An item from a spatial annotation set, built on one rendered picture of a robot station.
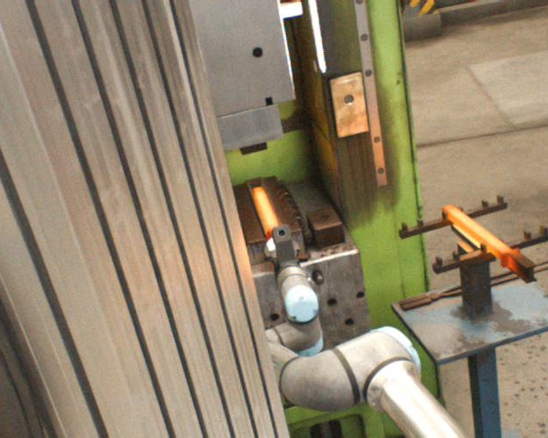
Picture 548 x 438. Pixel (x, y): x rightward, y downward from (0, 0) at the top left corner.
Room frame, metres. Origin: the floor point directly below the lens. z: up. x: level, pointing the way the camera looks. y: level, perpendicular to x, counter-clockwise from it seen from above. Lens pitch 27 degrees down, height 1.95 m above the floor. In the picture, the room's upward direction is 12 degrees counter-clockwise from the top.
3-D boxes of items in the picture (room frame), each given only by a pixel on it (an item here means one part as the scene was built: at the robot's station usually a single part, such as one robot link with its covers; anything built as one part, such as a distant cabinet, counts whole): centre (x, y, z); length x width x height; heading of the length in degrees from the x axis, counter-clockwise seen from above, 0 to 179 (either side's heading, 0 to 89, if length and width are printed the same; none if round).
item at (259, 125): (2.05, 0.05, 1.32); 0.42 x 0.20 x 0.10; 5
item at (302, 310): (1.51, -0.02, 0.98); 0.11 x 0.08 x 0.09; 5
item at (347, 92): (1.99, -0.27, 1.27); 0.09 x 0.02 x 0.17; 95
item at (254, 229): (2.05, 0.05, 0.96); 0.42 x 0.20 x 0.09; 5
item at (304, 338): (1.51, -0.01, 0.88); 0.11 x 0.08 x 0.11; 107
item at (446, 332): (1.70, -0.51, 0.70); 0.40 x 0.30 x 0.02; 100
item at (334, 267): (2.06, -0.01, 0.69); 0.56 x 0.38 x 0.45; 5
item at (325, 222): (1.91, -0.14, 0.95); 0.12 x 0.08 x 0.06; 5
